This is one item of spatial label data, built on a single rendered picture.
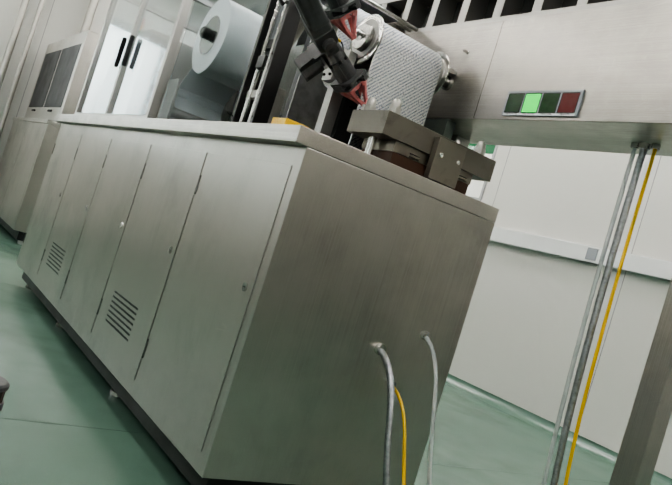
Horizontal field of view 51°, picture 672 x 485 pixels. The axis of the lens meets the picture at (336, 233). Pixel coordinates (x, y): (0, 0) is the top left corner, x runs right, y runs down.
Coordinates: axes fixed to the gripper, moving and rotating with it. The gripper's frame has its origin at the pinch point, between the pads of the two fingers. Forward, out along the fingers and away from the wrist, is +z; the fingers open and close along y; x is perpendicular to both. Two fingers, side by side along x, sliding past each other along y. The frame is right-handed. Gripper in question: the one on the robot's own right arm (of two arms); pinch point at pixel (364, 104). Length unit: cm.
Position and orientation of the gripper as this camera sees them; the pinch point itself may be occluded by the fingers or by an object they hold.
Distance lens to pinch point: 195.0
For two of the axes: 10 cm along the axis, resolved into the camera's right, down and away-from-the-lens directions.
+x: 6.6, -6.9, 3.1
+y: 5.4, 1.5, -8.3
